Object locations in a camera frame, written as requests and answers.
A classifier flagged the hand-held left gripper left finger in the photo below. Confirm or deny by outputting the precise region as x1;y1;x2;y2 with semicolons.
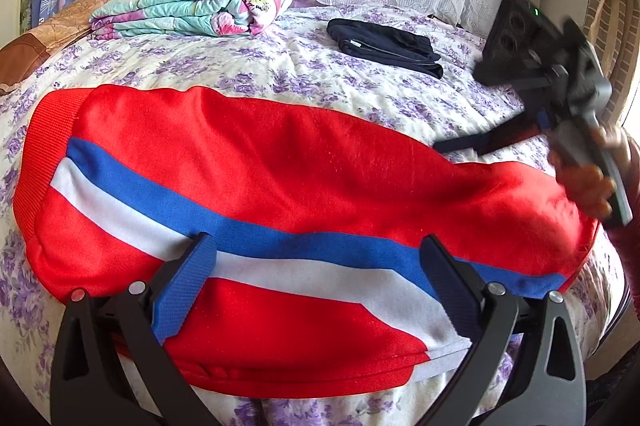
50;231;218;426

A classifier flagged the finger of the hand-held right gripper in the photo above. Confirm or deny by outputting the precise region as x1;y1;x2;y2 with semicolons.
432;118;553;157

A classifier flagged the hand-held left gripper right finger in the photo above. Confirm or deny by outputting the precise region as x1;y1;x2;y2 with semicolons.
419;233;587;426

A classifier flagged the red blue white sweater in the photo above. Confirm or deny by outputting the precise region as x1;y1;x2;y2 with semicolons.
12;83;601;394

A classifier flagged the person's right hand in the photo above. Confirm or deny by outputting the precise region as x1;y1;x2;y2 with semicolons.
555;126;640;221

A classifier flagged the beige striped curtain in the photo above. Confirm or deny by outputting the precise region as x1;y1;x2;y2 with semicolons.
585;0;640;127

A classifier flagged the black folded garment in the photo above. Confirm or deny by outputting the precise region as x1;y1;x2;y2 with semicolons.
326;18;445;81

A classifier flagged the purple floral bed sheet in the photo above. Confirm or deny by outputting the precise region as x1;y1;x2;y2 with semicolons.
0;0;631;426

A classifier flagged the folded teal floral quilt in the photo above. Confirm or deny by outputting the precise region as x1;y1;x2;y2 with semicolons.
89;0;296;39

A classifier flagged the brown pillow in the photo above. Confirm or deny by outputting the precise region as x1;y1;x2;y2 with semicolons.
0;0;126;97

